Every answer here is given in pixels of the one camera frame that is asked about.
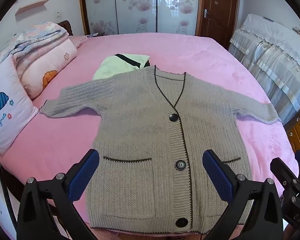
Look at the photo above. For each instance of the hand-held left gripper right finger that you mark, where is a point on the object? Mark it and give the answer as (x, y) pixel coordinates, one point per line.
(217, 177)

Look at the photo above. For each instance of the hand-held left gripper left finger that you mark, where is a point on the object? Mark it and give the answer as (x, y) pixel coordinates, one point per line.
(85, 172)

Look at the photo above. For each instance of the grey knit cardigan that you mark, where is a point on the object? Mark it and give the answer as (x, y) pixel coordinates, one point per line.
(140, 130)

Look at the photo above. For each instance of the white lace furniture cover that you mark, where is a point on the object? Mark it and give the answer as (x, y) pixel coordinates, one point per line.
(270, 60)

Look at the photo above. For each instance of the light green striped garment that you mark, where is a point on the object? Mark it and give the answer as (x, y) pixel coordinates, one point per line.
(115, 65)

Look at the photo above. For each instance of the pink cartoon pillow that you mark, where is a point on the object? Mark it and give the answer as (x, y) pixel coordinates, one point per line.
(45, 65)

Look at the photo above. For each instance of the pink bed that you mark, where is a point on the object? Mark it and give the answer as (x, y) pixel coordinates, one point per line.
(202, 62)

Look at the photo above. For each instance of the small dark object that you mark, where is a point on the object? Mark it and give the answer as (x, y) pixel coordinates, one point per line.
(92, 35)

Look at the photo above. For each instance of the folded floral quilt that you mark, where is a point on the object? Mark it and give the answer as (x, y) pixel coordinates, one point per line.
(35, 37)

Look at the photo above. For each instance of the dark wooden headboard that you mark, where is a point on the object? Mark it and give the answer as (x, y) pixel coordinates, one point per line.
(68, 27)

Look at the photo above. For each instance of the brown wooden door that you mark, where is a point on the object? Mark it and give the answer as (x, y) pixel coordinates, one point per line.
(220, 10)

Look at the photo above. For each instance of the floral sliding door wardrobe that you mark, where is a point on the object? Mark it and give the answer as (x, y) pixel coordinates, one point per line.
(130, 5)

